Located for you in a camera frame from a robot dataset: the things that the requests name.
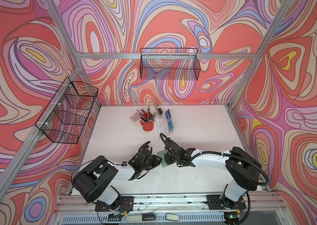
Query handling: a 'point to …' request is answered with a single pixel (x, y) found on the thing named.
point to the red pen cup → (147, 126)
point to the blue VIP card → (168, 115)
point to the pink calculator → (136, 119)
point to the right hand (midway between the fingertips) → (168, 159)
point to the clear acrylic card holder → (164, 123)
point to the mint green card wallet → (161, 154)
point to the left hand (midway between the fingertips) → (164, 160)
